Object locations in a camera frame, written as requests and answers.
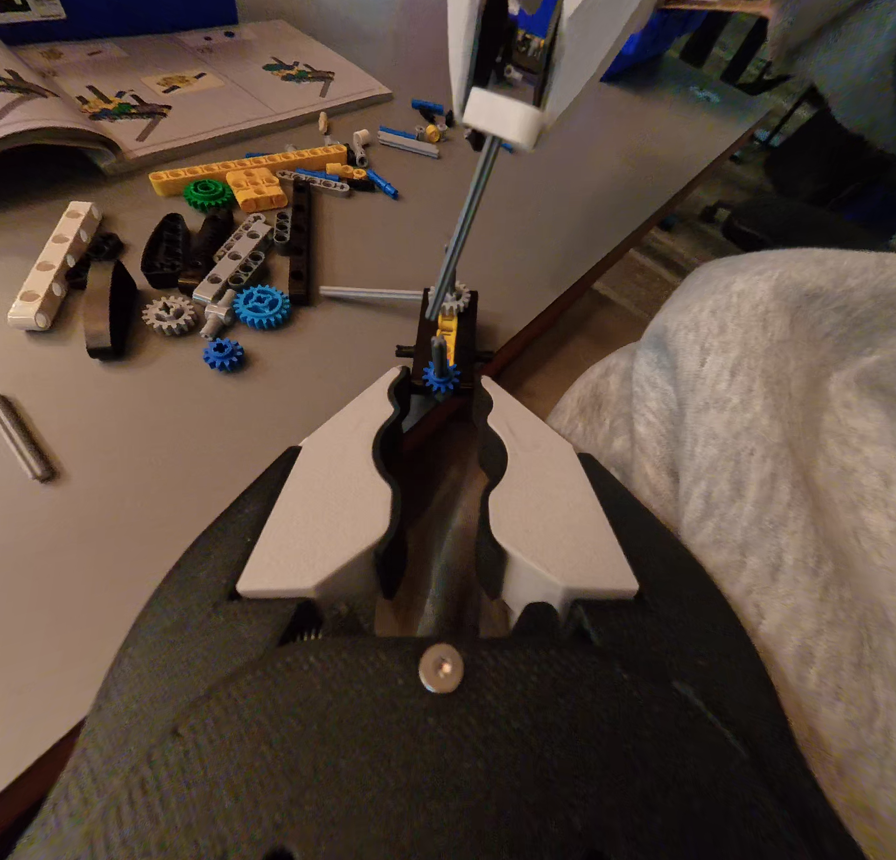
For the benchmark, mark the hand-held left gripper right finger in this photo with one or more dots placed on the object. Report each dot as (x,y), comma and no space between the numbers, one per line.
(553,517)

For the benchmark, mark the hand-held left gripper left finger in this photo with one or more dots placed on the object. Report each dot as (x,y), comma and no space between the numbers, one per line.
(329,510)

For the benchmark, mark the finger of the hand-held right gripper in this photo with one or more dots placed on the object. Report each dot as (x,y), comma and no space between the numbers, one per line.
(609,12)
(465,26)

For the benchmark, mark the white short lego beam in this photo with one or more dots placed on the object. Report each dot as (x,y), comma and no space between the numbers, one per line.
(500,121)

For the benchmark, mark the black lego gear assembly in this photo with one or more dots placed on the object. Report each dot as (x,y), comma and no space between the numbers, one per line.
(425,345)

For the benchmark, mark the long grey lego axle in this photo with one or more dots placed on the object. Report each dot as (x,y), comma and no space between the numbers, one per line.
(465,223)

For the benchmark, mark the cluster of small lego pins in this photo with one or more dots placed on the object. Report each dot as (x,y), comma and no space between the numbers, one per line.
(409,144)

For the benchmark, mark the small blue lego gear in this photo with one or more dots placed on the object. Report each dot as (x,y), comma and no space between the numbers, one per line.
(222,356)

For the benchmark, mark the large blue lego gear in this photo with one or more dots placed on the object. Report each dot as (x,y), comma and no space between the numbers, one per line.
(261,307)

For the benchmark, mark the thin grey lego beam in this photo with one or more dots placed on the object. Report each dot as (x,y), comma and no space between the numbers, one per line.
(315,182)

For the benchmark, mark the grey lego axle connector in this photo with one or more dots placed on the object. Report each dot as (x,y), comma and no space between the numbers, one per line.
(215,317)

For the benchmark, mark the grey lego gear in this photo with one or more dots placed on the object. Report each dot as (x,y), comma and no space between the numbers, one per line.
(168,316)

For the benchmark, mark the black long lego beam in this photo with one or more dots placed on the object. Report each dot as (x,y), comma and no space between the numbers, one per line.
(301,258)

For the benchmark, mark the lego instruction booklet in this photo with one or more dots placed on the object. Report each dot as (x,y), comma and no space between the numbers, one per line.
(210,82)

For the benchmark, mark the yellow T-shaped lego beam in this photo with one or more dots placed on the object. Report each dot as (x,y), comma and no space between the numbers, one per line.
(255,191)

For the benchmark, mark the light grey lego beam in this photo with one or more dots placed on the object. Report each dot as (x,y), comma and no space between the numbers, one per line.
(238,258)

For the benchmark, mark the dark grey short lego beam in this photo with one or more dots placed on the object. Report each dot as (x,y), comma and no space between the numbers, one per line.
(282,233)

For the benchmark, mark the black curved lego panel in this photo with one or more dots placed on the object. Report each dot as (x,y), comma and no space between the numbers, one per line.
(108,314)

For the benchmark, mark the yellow long lego beam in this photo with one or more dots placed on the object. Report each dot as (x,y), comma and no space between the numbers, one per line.
(203,172)

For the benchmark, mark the black ribbed lego panel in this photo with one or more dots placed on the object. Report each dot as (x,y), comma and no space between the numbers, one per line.
(164,251)

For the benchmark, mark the green lego gear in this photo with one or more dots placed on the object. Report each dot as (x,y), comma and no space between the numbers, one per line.
(208,196)

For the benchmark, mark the grey ridged lego rod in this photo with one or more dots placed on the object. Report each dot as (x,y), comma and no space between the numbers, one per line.
(28,443)

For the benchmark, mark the small black lego connector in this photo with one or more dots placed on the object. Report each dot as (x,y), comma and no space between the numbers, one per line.
(105,247)

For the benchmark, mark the white long lego beam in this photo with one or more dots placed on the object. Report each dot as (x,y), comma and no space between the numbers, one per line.
(52,268)

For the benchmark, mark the black office chair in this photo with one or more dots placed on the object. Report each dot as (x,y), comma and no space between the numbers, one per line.
(805,223)

